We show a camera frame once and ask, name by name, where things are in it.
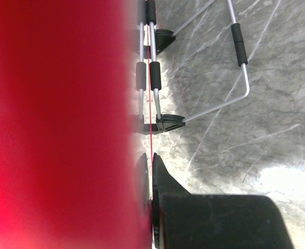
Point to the wire whiteboard stand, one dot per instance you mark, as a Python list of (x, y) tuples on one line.
[(201, 62)]

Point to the pink framed whiteboard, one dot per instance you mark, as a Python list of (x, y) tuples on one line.
[(68, 175)]

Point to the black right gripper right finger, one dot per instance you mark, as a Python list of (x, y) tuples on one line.
[(185, 220)]

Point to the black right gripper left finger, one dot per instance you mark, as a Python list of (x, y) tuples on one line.
[(142, 181)]

